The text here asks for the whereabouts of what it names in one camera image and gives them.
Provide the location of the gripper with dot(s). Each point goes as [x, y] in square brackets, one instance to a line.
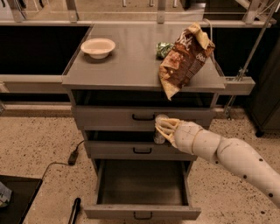
[185, 136]

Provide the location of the silver redbull can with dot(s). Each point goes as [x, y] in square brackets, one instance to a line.
[158, 137]

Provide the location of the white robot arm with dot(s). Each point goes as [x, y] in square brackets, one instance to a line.
[231, 154]

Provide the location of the grey drawer cabinet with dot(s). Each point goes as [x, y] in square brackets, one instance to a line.
[133, 64]

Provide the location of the grey middle drawer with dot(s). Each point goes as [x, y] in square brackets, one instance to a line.
[138, 145]

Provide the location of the grey drawer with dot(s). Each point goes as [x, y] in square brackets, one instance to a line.
[144, 190]
[138, 145]
[137, 110]

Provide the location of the grey top drawer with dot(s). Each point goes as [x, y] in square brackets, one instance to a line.
[137, 110]

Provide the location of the grey bottom drawer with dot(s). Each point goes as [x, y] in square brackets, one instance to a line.
[144, 190]

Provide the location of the green crumpled snack bag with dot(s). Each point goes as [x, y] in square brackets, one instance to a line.
[162, 48]

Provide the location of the brown chip bag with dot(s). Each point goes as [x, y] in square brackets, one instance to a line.
[188, 55]

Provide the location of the metal support pole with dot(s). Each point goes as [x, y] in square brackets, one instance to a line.
[250, 15]

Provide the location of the black power adapter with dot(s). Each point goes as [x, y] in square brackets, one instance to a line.
[73, 157]

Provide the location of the white bowl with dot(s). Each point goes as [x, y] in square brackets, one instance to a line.
[98, 48]

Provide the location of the black tray corner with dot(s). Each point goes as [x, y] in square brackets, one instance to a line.
[24, 191]

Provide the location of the grey side rail shelf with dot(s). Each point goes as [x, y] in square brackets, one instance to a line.
[237, 87]

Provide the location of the black handle on floor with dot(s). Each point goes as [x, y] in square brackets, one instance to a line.
[75, 210]

